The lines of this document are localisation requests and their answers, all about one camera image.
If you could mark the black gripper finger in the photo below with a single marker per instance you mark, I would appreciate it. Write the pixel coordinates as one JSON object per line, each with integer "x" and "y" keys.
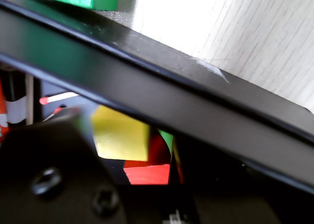
{"x": 216, "y": 199}
{"x": 49, "y": 180}

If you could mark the red wooden cube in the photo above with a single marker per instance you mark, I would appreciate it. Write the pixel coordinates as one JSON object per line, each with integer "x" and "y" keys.
{"x": 147, "y": 175}

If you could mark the yellow wooden cube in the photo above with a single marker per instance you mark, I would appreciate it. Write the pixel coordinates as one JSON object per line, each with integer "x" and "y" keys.
{"x": 120, "y": 135}

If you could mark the black cardboard box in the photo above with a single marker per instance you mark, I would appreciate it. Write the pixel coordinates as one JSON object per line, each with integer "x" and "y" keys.
{"x": 171, "y": 101}

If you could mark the black white striped cylinder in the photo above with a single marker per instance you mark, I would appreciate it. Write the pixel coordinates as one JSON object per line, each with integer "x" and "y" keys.
{"x": 16, "y": 108}

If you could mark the beige wooden stick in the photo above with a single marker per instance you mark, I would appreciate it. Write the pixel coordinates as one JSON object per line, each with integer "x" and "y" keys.
{"x": 29, "y": 101}

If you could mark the red tipped white stick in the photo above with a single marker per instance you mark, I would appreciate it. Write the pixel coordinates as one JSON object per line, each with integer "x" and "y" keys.
{"x": 59, "y": 97}

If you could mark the orange red flat block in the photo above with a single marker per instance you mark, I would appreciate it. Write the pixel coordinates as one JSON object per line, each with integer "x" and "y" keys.
{"x": 2, "y": 111}

